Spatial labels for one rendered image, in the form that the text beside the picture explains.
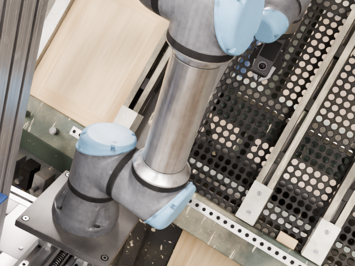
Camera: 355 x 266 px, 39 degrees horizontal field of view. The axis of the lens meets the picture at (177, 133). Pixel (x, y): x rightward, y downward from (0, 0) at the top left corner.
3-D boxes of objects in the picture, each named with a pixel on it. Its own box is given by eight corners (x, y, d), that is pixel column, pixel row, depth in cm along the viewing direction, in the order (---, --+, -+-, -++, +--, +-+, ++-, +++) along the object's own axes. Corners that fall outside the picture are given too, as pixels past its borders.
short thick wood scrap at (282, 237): (276, 238, 156) (276, 239, 154) (280, 230, 156) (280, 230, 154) (293, 249, 154) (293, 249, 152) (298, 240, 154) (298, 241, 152)
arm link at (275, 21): (231, 29, 115) (255, 5, 120) (273, 51, 111) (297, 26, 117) (236, 2, 108) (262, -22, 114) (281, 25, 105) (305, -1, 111)
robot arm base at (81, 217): (100, 247, 107) (111, 214, 102) (38, 217, 109) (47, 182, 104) (127, 209, 120) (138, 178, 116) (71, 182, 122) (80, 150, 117)
